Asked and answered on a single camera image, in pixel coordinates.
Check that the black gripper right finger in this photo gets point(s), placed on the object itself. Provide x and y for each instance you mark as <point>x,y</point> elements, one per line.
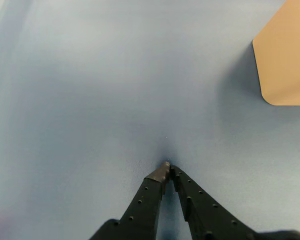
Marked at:
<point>205,215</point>

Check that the beige square box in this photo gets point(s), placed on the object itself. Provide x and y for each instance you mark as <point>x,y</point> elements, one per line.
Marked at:
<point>285,62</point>

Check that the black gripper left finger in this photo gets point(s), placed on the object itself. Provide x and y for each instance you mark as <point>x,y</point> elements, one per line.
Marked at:
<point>140,207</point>

